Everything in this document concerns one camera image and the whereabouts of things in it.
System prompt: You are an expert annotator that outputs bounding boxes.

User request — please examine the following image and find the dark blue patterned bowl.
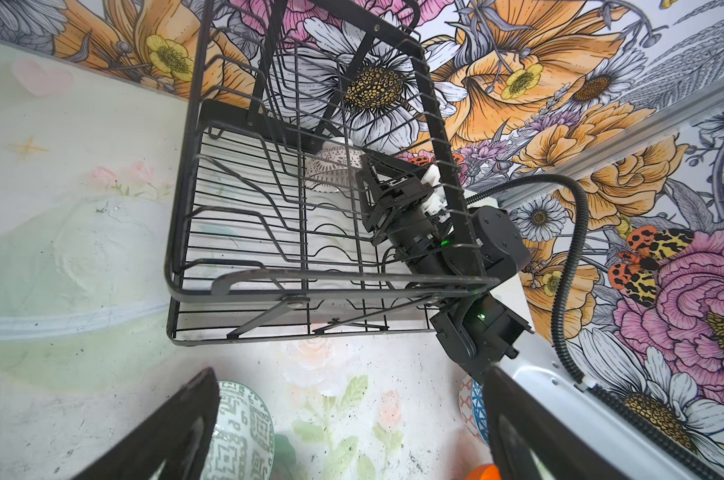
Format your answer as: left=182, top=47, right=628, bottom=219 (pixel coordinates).
left=458, top=375, right=489, bottom=445

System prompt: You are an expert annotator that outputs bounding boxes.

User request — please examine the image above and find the plain orange bowl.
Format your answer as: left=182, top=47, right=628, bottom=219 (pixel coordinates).
left=467, top=464, right=501, bottom=480

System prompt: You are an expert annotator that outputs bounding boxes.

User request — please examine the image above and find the maroon patterned white bowl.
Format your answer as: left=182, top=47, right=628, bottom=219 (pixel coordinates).
left=305, top=137, right=363, bottom=193

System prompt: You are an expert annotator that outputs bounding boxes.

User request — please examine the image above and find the black wire dish rack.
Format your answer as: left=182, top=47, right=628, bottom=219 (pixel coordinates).
left=165, top=1, right=499, bottom=346

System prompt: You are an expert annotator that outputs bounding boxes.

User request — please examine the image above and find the green patterned bowl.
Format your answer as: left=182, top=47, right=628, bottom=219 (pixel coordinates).
left=201, top=381, right=275, bottom=480

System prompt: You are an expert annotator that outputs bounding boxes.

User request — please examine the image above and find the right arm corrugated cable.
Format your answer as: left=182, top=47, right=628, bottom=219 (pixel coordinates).
left=466, top=173, right=724, bottom=480

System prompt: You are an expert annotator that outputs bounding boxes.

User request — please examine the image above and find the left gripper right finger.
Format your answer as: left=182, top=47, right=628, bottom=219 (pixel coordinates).
left=483, top=366, right=623, bottom=479

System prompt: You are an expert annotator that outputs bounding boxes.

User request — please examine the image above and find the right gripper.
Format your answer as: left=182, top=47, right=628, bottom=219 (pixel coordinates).
left=359, top=153, right=456, bottom=270

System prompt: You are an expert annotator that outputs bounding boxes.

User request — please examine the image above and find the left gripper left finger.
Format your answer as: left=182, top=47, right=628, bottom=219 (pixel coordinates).
left=75, top=368, right=220, bottom=479

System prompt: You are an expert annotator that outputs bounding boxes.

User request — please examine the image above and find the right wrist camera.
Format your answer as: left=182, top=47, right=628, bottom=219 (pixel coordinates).
left=421, top=165, right=447, bottom=216

